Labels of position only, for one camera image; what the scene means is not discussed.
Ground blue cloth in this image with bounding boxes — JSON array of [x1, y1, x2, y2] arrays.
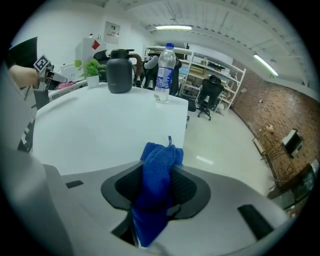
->
[[131, 136, 185, 248]]

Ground clear plastic water bottle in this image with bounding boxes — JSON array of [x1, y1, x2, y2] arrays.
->
[[153, 42, 177, 104]]

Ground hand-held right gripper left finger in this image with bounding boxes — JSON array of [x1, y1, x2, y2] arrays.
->
[[42, 160, 146, 256]]

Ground black mesh office chair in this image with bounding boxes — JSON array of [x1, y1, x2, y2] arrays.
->
[[93, 49, 109, 62]]

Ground office chair with grey headrest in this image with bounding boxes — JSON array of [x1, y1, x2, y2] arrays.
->
[[142, 55, 161, 90]]

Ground black and white box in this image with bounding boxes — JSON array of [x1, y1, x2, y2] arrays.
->
[[281, 128, 305, 158]]

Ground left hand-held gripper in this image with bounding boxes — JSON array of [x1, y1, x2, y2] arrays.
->
[[33, 54, 68, 92]]

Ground green potted plant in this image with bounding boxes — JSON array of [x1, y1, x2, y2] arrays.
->
[[74, 59, 107, 89]]

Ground person's left forearm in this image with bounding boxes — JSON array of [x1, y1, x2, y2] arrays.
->
[[8, 65, 40, 89]]

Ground black display with green light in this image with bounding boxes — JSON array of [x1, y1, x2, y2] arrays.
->
[[207, 62, 227, 72]]

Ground round white table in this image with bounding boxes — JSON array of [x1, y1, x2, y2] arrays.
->
[[32, 82, 190, 176]]

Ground white box appliance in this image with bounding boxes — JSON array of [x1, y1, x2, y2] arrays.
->
[[59, 63, 87, 83]]

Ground grey partition board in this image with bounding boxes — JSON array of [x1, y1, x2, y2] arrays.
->
[[75, 37, 107, 63]]

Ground ceiling tube light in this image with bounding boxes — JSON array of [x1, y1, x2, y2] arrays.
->
[[154, 24, 193, 31], [252, 53, 279, 77]]

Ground black thermos jug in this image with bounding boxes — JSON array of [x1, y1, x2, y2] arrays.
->
[[106, 48, 143, 94]]

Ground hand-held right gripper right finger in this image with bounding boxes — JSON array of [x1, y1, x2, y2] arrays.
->
[[149, 164, 296, 256]]

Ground white shelf unit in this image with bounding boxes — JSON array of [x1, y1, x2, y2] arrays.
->
[[144, 46, 247, 111]]

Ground dark glass cabinet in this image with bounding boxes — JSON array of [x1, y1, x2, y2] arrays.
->
[[268, 159, 320, 213]]

